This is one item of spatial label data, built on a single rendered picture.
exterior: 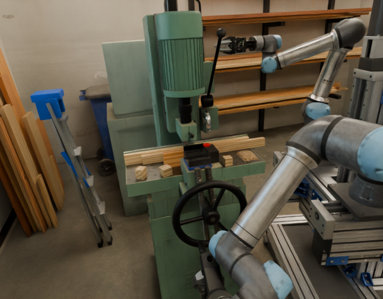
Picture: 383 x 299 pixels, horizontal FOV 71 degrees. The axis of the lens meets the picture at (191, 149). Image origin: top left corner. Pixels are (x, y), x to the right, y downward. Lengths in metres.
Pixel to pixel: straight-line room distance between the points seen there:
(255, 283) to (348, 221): 0.61
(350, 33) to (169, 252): 1.28
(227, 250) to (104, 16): 3.08
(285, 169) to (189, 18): 0.64
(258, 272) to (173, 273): 0.80
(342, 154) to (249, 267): 0.33
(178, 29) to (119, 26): 2.44
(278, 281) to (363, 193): 0.61
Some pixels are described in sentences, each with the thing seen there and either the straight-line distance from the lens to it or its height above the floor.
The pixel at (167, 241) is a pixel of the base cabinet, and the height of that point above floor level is 0.58.
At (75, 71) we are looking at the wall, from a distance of 3.49.
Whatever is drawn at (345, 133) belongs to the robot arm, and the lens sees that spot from 0.69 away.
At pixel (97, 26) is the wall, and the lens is 3.46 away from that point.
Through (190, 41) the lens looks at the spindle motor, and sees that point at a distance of 1.07.
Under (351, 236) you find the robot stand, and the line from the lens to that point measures 1.22.
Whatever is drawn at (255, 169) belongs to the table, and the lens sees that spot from 1.21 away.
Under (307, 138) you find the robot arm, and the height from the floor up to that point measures 1.17.
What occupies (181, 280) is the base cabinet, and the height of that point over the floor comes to 0.32.
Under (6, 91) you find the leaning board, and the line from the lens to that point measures 2.62.
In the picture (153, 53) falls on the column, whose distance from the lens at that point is 1.31.
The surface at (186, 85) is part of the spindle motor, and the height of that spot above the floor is 1.25.
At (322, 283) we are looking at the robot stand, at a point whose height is 0.21.
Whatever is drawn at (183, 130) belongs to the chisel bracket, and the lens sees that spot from 1.15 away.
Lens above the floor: 1.43
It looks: 23 degrees down
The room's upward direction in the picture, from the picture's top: 4 degrees counter-clockwise
